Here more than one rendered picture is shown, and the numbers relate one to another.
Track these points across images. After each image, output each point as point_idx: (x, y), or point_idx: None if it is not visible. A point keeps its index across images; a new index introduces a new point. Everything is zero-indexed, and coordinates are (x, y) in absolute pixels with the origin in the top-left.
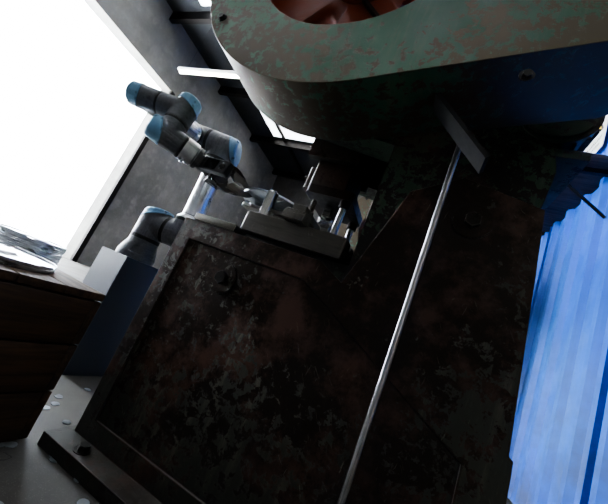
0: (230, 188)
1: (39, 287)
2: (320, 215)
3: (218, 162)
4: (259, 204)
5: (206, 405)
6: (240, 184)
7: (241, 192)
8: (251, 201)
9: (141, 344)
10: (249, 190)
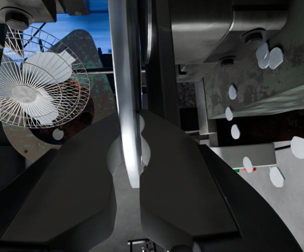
0: (206, 192)
1: None
2: (87, 5)
3: None
4: (139, 108)
5: None
6: (110, 167)
7: (162, 129)
8: (140, 145)
9: None
10: (132, 70)
